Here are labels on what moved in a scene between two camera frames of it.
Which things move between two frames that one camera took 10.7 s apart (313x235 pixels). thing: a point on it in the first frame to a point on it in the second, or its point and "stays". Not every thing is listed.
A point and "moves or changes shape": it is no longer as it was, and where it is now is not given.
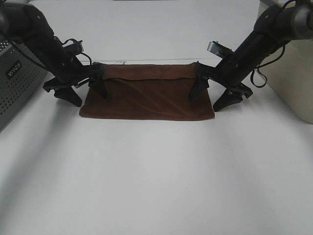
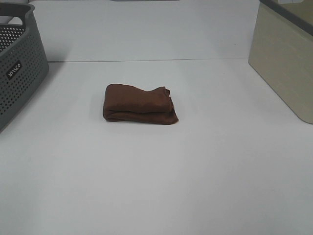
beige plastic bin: [290, 78] stays
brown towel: [147, 91] moves or changes shape
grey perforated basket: [21, 75] stays
